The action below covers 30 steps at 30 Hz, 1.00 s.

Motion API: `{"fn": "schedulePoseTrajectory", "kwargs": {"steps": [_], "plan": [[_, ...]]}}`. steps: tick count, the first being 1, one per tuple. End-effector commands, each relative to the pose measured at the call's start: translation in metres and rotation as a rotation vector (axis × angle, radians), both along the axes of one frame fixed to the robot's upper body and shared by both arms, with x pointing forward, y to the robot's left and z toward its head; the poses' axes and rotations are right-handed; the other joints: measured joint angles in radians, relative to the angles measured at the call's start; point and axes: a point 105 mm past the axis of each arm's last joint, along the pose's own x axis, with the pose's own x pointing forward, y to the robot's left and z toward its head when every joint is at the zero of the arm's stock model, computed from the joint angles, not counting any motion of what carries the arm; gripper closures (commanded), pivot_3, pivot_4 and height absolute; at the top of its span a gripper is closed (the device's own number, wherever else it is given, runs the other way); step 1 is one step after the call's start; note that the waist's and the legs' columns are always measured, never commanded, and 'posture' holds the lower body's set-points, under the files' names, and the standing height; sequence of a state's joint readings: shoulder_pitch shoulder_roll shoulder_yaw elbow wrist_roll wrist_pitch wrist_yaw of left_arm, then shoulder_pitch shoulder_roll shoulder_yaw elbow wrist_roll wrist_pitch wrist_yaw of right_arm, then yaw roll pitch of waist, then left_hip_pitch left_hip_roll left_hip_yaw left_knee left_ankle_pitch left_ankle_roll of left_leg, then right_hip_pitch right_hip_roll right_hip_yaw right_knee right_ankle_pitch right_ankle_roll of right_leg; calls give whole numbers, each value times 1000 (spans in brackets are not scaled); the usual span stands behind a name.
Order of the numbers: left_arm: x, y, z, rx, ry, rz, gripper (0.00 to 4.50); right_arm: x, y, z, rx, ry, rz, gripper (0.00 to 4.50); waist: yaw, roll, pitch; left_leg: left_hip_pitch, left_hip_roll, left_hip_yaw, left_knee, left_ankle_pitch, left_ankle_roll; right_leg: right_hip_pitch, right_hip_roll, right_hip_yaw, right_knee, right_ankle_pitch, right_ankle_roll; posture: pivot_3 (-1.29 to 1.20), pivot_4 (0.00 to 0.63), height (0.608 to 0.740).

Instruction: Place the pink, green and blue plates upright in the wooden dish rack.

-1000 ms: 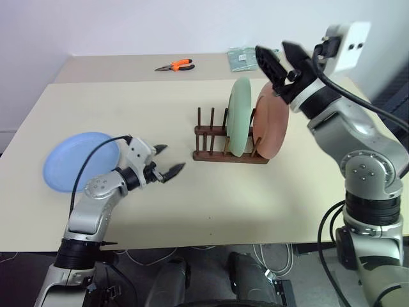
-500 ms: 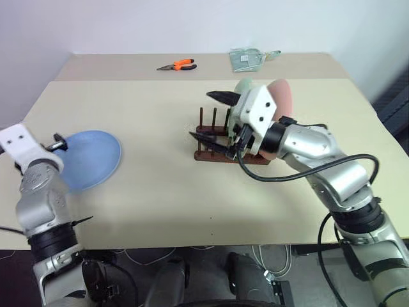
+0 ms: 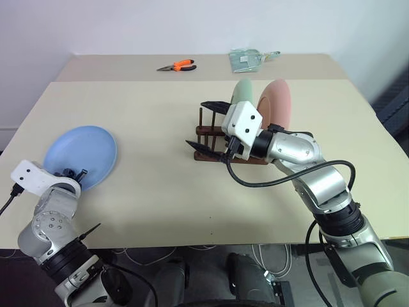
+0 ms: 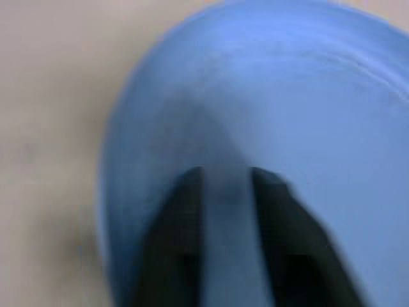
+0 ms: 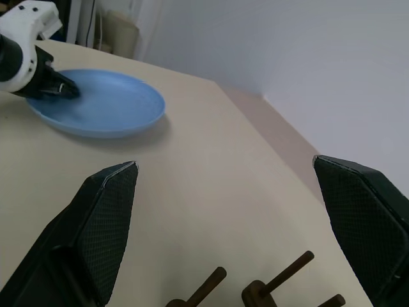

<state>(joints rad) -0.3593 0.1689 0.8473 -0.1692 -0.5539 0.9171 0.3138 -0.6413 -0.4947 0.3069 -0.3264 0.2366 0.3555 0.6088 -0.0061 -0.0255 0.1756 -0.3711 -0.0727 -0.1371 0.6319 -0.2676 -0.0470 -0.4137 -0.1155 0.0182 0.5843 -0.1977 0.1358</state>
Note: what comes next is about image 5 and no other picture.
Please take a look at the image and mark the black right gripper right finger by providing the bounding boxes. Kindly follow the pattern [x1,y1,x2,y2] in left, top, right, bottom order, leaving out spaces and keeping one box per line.
[312,154,409,307]

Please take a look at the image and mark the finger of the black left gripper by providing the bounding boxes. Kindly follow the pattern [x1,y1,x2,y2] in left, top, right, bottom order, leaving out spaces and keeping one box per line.
[40,88,79,100]
[50,68,80,95]

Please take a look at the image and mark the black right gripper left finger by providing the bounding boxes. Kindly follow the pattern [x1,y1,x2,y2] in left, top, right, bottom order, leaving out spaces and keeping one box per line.
[0,161,139,307]

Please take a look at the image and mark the blue plate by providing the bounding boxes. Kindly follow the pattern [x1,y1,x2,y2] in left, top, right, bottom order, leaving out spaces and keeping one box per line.
[25,68,167,139]

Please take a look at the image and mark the wooden dish rack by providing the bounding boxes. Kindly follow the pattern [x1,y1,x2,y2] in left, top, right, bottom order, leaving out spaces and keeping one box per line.
[165,250,347,307]

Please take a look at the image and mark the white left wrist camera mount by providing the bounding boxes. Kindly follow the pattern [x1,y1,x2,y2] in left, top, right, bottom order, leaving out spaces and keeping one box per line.
[0,0,62,94]

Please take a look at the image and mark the black hanging cable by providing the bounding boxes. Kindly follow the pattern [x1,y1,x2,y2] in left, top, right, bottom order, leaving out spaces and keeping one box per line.
[85,0,97,46]

